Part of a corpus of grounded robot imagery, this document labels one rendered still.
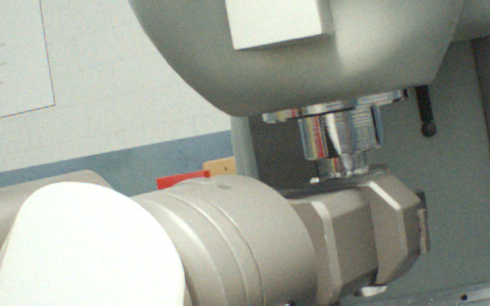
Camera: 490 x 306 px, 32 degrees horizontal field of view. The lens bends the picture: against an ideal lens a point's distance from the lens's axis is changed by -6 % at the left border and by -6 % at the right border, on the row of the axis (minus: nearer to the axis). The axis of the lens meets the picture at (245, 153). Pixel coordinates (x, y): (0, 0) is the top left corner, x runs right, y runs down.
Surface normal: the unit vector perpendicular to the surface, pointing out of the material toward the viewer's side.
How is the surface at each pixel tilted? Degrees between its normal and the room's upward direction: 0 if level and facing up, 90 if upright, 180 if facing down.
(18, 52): 90
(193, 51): 104
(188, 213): 36
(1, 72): 90
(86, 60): 90
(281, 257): 79
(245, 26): 90
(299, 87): 129
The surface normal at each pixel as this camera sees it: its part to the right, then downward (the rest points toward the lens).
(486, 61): -0.25, 0.10
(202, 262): 0.04, -0.25
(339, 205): 0.62, -0.53
